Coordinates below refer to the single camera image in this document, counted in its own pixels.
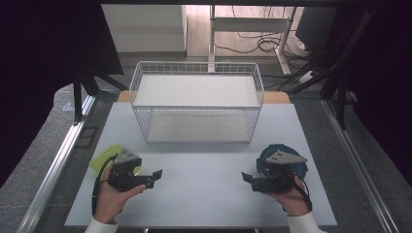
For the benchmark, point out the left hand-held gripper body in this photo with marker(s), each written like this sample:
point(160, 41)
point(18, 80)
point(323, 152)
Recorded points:
point(124, 174)

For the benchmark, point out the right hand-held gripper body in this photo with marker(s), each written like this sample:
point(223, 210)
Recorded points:
point(275, 178)

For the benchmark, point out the round dark blue lidded container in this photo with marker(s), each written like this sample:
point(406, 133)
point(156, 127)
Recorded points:
point(262, 155)

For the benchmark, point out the green square food container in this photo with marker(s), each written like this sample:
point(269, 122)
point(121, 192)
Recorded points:
point(102, 158)

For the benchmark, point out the person's right hand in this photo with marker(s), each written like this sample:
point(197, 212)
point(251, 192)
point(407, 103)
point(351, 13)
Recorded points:
point(291, 202)

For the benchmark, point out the person's left hand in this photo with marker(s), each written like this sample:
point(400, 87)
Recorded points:
point(110, 200)

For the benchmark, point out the wooden board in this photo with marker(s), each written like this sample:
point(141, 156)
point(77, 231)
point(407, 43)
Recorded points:
point(275, 97)

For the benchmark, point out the black metal stand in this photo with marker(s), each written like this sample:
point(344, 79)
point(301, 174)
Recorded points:
point(340, 97)
point(77, 97)

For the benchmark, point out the white power strip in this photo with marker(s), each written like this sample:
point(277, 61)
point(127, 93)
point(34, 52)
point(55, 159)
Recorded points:
point(306, 77)

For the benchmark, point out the black curtain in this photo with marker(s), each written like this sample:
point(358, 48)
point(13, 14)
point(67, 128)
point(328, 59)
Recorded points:
point(385, 81)
point(39, 64)

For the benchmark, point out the white cabinet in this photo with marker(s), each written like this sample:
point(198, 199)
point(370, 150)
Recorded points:
point(145, 27)

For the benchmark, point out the aluminium frame rail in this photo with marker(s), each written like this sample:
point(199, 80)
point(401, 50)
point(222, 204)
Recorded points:
point(55, 168)
point(356, 168)

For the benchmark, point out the white metal desk frame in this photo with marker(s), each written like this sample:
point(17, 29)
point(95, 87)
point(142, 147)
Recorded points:
point(249, 24)

